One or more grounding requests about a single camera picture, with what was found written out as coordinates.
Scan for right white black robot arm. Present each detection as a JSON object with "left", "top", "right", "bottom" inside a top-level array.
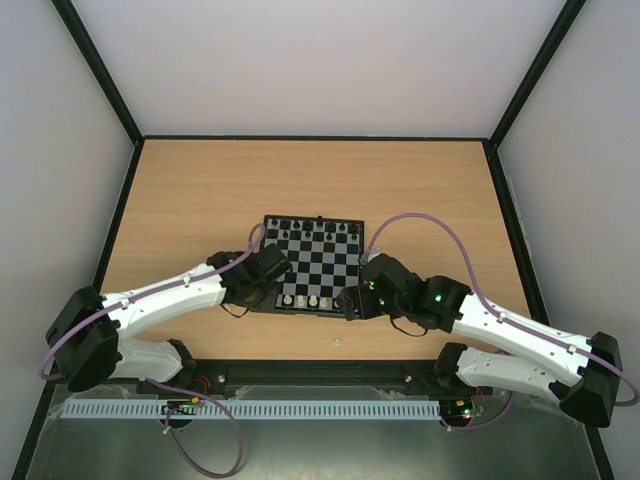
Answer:
[{"left": 336, "top": 254, "right": 622, "bottom": 428}]

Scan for black enclosure frame post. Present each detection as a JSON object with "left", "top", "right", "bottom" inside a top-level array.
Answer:
[{"left": 51, "top": 0, "right": 144, "bottom": 145}]

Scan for black and silver chessboard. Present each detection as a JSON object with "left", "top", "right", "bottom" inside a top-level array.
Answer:
[{"left": 251, "top": 215, "right": 365, "bottom": 318}]

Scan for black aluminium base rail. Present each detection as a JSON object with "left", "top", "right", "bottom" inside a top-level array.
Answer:
[{"left": 49, "top": 357, "right": 581, "bottom": 401}]

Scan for white slotted cable duct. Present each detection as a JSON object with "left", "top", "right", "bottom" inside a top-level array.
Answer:
[{"left": 60, "top": 399, "right": 441, "bottom": 421}]

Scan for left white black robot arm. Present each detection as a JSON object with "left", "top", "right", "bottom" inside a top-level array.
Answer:
[{"left": 45, "top": 244, "right": 291, "bottom": 392}]

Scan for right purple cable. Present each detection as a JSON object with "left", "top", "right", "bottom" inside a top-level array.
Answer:
[{"left": 367, "top": 212, "right": 636, "bottom": 431}]

